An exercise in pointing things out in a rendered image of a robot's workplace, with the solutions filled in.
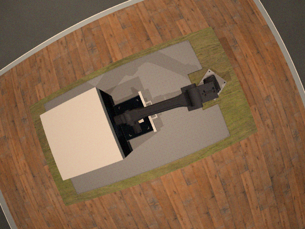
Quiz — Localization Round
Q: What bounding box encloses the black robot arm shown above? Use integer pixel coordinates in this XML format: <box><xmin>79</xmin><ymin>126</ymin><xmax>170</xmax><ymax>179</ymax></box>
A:
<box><xmin>114</xmin><ymin>75</ymin><xmax>221</xmax><ymax>134</ymax></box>

